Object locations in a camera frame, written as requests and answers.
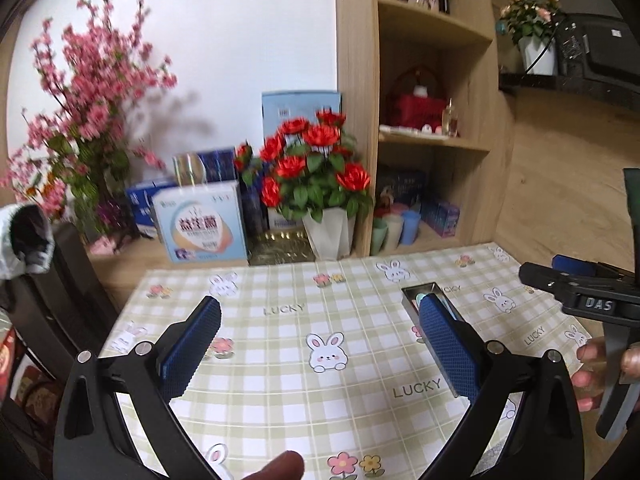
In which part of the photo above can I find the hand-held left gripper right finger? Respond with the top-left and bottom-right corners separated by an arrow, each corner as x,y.
417,295 -> 586,480

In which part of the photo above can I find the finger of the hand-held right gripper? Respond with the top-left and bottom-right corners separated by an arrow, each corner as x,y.
519,262 -> 576,306
552,255 -> 621,279

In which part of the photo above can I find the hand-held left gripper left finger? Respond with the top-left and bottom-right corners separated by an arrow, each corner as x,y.
52,295 -> 223,480

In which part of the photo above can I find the stainless steel utensil tray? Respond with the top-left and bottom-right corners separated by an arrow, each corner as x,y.
401,282 -> 473,397

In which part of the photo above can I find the person's right hand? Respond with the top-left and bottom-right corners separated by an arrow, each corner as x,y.
570,337 -> 640,413

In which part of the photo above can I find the person's left hand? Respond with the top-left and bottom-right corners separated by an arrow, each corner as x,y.
239,450 -> 306,480

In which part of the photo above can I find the checkered bunny print tablecloth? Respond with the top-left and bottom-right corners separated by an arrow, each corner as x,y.
97,242 -> 593,480

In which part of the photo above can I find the purple box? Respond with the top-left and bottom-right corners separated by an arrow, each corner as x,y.
422,199 -> 462,238

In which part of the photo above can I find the white and blue carton box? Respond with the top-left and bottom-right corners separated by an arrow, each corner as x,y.
151,180 -> 249,264

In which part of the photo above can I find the blue cup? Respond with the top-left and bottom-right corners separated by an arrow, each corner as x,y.
400,210 -> 422,246

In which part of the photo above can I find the green cup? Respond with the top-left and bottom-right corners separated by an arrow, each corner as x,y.
370,217 -> 390,257

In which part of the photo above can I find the gold embossed tray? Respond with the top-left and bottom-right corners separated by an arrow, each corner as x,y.
248,232 -> 317,266

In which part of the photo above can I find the dark blue tall box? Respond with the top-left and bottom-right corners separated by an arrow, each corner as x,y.
240,180 -> 268,236

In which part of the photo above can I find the red rose plant white pot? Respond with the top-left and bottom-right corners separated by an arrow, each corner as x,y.
235,109 -> 376,261

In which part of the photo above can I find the dark blue printed box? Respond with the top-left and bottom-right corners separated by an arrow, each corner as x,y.
377,167 -> 428,208

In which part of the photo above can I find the black speckled shelf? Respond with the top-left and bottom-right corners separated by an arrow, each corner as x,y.
497,72 -> 640,94

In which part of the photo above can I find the clear perfume bottle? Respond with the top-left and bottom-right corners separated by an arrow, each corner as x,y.
441,99 -> 458,137

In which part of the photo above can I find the red basket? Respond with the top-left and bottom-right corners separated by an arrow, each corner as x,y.
390,66 -> 448,131

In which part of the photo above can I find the black appliance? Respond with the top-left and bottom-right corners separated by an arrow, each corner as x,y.
555,12 -> 640,81

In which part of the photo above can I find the pink rose plant white pot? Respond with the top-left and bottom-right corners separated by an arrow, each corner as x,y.
500,0 -> 566,76

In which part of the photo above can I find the light blue flat box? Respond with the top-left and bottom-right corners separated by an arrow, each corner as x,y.
261,91 -> 343,148

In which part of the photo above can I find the pink artificial blossom plant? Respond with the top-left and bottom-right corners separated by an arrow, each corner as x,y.
0,0 -> 178,241

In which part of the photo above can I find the wooden shelf unit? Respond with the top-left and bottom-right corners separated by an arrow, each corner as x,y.
334,0 -> 516,261

